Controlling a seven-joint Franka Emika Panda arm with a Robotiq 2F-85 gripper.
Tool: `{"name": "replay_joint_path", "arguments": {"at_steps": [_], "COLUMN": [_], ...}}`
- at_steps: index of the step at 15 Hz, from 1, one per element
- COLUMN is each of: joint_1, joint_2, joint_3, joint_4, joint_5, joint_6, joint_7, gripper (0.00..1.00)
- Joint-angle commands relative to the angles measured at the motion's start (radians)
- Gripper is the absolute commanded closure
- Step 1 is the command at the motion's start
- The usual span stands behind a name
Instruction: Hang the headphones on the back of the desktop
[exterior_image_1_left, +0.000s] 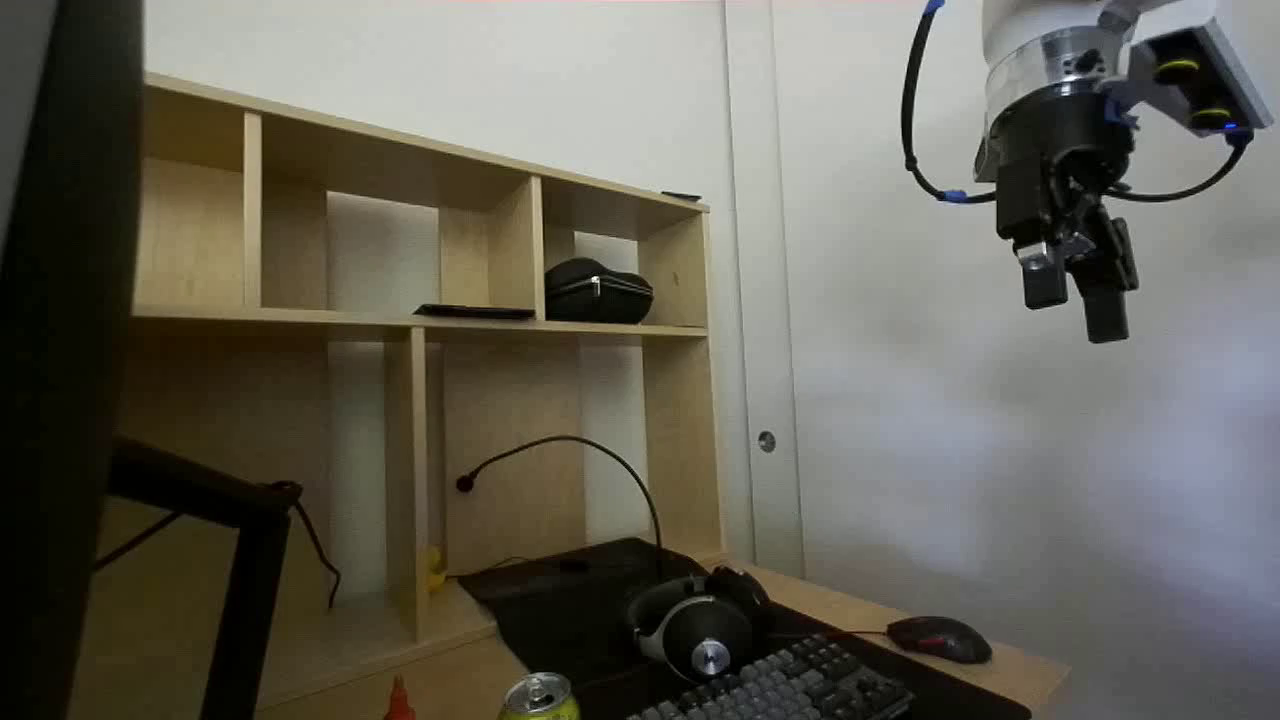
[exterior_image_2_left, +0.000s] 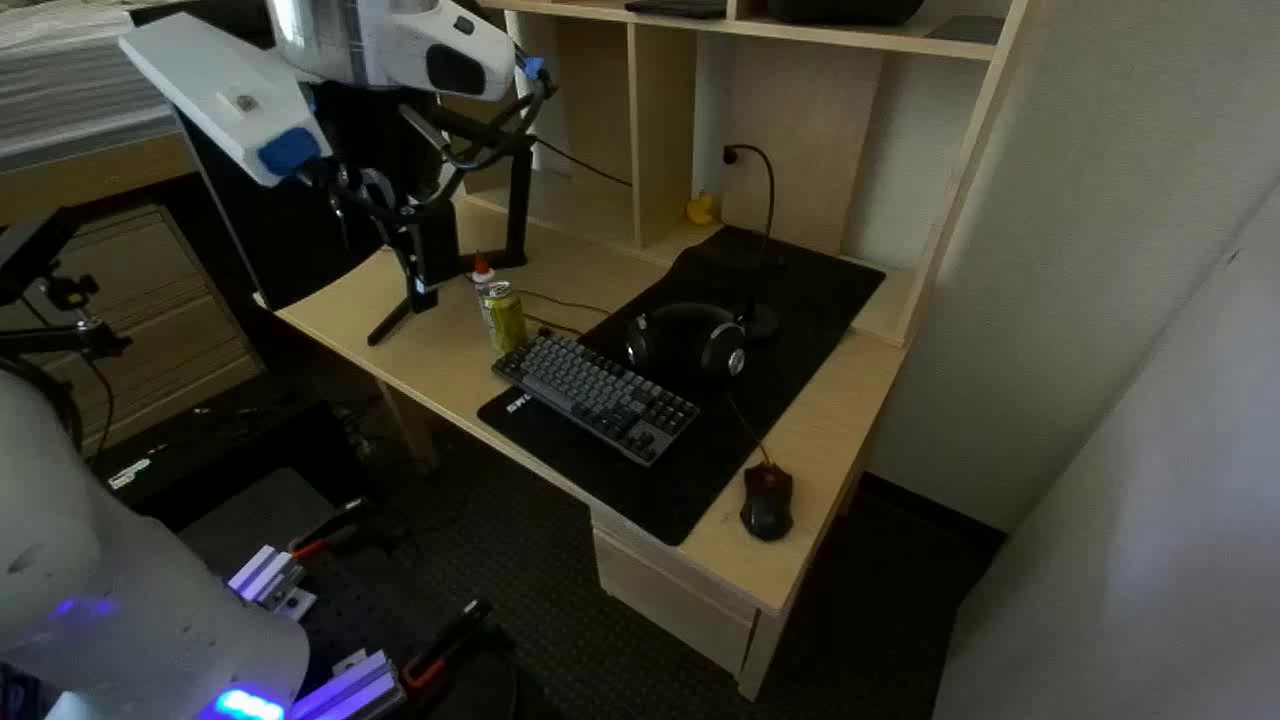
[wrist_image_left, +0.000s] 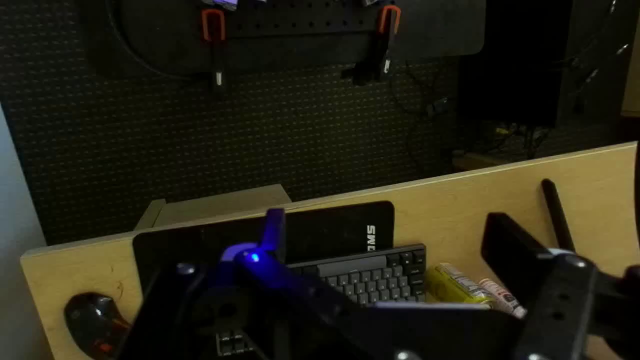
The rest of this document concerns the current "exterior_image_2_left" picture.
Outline light wooden desk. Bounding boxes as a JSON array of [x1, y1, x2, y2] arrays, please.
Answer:
[[279, 251, 915, 699]]

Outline black silver headphones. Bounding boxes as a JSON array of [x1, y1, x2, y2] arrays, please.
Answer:
[[625, 299, 747, 388]]

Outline wooden shelf hutch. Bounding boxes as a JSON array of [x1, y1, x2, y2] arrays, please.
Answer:
[[476, 0, 1031, 343]]

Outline black camera tripod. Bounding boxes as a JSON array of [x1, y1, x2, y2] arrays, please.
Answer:
[[0, 204, 136, 451]]

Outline black device on shelf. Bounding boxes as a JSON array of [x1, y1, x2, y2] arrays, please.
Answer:
[[625, 0, 923, 26]]

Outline black computer mouse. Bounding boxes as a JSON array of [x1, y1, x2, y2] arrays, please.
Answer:
[[738, 466, 793, 541]]

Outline green drink can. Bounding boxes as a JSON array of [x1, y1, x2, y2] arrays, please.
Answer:
[[479, 280, 526, 355]]

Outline black power cable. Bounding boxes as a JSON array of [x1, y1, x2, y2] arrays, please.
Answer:
[[720, 142, 780, 240]]

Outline small red-capped bottle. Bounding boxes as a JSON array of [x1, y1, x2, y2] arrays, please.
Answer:
[[467, 256, 494, 296]]

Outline small yellow object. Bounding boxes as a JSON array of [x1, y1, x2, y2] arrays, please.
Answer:
[[683, 194, 720, 228]]

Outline grey mechanical keyboard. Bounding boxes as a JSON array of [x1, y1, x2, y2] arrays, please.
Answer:
[[491, 334, 698, 470]]

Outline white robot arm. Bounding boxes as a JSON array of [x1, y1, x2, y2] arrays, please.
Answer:
[[0, 368, 491, 720]]

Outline white radiator unit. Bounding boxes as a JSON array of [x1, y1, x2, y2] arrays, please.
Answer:
[[0, 0, 169, 167]]

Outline black desk mat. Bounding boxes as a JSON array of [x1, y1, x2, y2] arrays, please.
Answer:
[[479, 228, 885, 544]]

